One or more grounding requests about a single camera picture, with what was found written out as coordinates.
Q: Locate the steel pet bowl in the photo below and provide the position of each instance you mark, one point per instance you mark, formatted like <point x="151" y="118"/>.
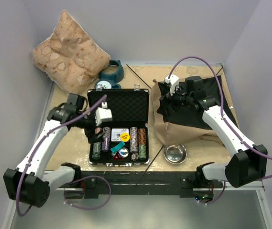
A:
<point x="175" y="154"/>

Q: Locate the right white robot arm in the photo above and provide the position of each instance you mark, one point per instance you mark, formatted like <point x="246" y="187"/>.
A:
<point x="248" y="161"/>

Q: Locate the teal cloth strip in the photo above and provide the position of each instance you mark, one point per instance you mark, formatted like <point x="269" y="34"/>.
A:
<point x="119" y="146"/>

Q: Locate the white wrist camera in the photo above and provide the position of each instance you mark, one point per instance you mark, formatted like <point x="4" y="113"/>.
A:
<point x="171" y="81"/>
<point x="103" y="114"/>

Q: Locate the yellow round dealer button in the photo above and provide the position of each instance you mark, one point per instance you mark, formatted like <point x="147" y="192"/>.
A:
<point x="125" y="137"/>

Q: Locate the beige patterned pet cushion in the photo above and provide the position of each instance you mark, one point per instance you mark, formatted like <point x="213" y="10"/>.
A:
<point x="70" y="57"/>

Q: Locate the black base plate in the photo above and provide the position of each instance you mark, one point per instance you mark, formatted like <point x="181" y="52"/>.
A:
<point x="180" y="183"/>

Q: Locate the aluminium frame rail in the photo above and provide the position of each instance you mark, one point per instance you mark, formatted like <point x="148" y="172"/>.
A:
<point x="222" y="206"/>

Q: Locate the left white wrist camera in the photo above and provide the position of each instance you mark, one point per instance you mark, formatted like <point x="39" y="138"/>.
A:
<point x="103" y="114"/>

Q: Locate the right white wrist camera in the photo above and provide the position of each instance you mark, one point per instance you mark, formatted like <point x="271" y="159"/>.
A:
<point x="171" y="81"/>

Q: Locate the white playing card box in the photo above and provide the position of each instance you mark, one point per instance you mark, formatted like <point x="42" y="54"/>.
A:
<point x="116" y="133"/>

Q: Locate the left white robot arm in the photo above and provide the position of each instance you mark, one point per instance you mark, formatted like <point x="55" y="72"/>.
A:
<point x="25" y="183"/>

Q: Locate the black poker chip case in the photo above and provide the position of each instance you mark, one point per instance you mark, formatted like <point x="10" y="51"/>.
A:
<point x="130" y="109"/>

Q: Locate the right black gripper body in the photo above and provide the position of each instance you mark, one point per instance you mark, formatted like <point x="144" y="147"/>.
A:
<point x="182" y="96"/>

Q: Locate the teal pet bowl stand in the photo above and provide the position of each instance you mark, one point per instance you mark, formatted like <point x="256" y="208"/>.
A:
<point x="116" y="75"/>

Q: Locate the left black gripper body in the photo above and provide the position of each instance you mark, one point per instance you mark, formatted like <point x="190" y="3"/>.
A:
<point x="86" y="121"/>

